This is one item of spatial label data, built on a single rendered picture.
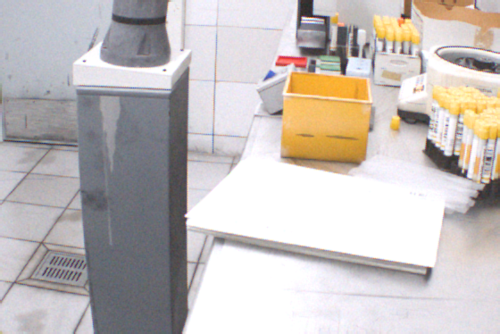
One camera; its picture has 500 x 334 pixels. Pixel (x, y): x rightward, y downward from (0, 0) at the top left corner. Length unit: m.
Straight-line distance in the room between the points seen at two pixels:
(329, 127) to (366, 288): 0.37
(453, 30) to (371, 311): 0.97
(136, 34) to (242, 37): 1.86
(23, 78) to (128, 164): 2.11
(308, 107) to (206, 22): 2.22
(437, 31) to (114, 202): 0.79
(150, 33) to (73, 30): 1.95
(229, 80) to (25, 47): 1.01
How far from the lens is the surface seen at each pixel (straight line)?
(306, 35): 1.73
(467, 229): 0.96
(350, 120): 1.09
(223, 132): 3.41
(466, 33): 1.63
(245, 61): 3.30
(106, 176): 1.51
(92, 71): 1.46
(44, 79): 3.51
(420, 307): 0.78
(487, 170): 1.04
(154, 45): 1.46
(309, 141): 1.10
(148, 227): 1.54
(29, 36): 3.49
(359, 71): 1.24
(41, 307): 2.33
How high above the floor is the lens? 1.29
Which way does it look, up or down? 23 degrees down
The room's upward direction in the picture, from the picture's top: 3 degrees clockwise
